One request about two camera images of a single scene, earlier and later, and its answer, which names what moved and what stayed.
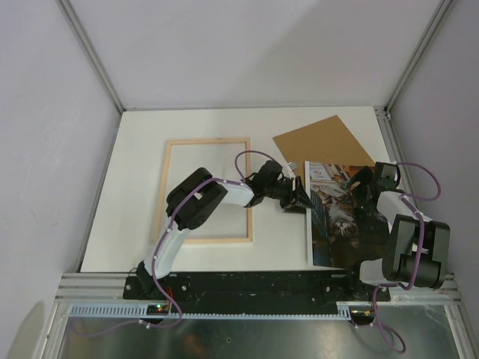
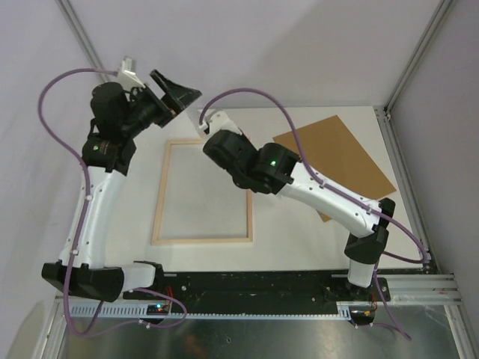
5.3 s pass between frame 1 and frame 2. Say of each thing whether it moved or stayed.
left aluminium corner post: stayed
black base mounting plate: stayed
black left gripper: moved
